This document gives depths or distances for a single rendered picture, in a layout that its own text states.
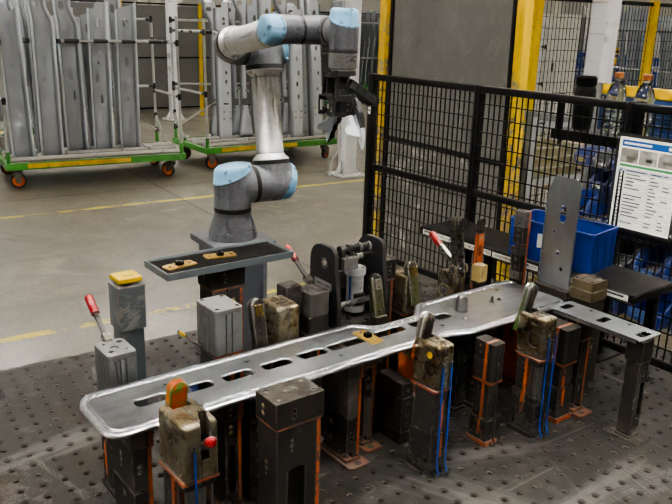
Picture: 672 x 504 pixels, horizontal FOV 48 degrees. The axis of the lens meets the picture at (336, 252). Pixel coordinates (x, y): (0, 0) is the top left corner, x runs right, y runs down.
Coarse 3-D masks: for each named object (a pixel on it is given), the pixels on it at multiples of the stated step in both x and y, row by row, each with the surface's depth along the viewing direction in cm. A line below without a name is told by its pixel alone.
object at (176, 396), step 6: (174, 378) 141; (180, 378) 142; (168, 384) 141; (174, 384) 140; (180, 384) 141; (186, 384) 141; (168, 390) 140; (174, 390) 140; (180, 390) 141; (186, 390) 142; (168, 396) 141; (174, 396) 141; (180, 396) 142; (186, 396) 143; (168, 402) 141; (174, 402) 141; (180, 402) 142; (186, 402) 143; (174, 408) 142
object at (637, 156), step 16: (624, 144) 236; (640, 144) 231; (656, 144) 227; (624, 160) 237; (640, 160) 232; (656, 160) 228; (624, 176) 237; (640, 176) 233; (656, 176) 229; (624, 192) 238; (640, 192) 234; (656, 192) 230; (608, 208) 244; (624, 208) 239; (640, 208) 235; (656, 208) 230; (624, 224) 240; (640, 224) 236; (656, 224) 231
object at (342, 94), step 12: (324, 72) 193; (336, 72) 192; (348, 72) 192; (324, 84) 195; (336, 84) 193; (348, 84) 195; (324, 96) 195; (336, 96) 192; (348, 96) 194; (324, 108) 197; (336, 108) 194; (348, 108) 196
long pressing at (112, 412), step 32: (480, 288) 227; (512, 288) 228; (416, 320) 202; (448, 320) 202; (480, 320) 203; (512, 320) 205; (256, 352) 179; (288, 352) 180; (352, 352) 181; (384, 352) 182; (128, 384) 161; (160, 384) 162; (192, 384) 163; (224, 384) 163; (256, 384) 164; (96, 416) 149; (128, 416) 149
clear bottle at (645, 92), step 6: (648, 78) 235; (642, 84) 237; (648, 84) 236; (642, 90) 236; (648, 90) 235; (636, 96) 238; (642, 96) 236; (648, 96) 235; (654, 96) 236; (648, 102) 236; (654, 102) 237; (648, 120) 238; (642, 132) 239; (648, 132) 239
